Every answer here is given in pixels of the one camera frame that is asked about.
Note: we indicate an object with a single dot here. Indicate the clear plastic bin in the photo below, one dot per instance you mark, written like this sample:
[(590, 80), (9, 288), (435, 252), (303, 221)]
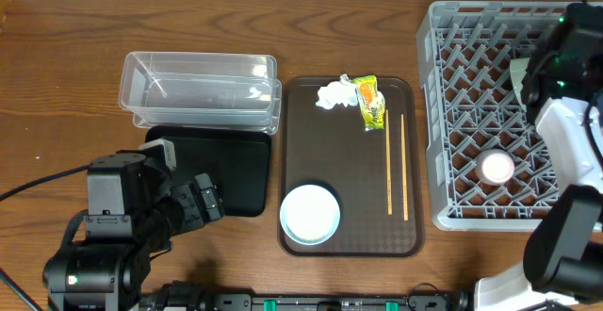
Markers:
[(205, 90)]

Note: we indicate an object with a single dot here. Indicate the white pink paper cup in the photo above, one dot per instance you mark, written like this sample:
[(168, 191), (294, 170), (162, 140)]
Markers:
[(494, 167)]

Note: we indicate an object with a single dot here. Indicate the left wooden chopstick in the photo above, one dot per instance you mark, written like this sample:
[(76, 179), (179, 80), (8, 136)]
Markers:
[(388, 163)]

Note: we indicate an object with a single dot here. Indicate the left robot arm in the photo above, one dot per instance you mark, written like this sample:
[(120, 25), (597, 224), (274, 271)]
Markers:
[(134, 209)]

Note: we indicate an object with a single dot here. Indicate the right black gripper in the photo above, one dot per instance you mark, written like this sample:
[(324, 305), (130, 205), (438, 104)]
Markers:
[(598, 90)]

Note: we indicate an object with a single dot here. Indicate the small mint green bowl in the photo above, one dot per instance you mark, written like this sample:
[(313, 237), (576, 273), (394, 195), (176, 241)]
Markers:
[(518, 70)]

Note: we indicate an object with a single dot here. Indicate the right wooden chopstick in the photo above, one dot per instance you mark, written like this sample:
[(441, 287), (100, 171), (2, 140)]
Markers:
[(404, 180)]

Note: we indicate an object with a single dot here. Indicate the grey dishwasher rack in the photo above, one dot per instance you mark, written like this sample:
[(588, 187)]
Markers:
[(464, 53)]

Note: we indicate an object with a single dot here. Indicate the brown plastic serving tray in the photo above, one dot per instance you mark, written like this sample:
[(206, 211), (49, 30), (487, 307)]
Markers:
[(331, 148)]

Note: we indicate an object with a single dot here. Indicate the wooden chopstick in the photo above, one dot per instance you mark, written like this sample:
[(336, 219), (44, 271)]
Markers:
[(388, 163), (404, 180)]

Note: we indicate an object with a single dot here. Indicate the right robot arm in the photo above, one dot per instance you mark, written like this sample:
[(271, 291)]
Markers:
[(561, 264)]

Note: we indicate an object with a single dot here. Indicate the crumpled white tissue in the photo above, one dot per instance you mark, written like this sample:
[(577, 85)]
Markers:
[(340, 92)]

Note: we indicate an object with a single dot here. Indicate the yellow green snack wrapper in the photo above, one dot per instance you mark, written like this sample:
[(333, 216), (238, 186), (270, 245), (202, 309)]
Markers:
[(370, 101)]

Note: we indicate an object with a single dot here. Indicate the black plastic bin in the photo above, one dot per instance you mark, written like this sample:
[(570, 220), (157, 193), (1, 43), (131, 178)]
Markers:
[(237, 162)]

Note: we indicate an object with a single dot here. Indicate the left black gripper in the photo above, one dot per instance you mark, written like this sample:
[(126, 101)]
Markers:
[(196, 215)]

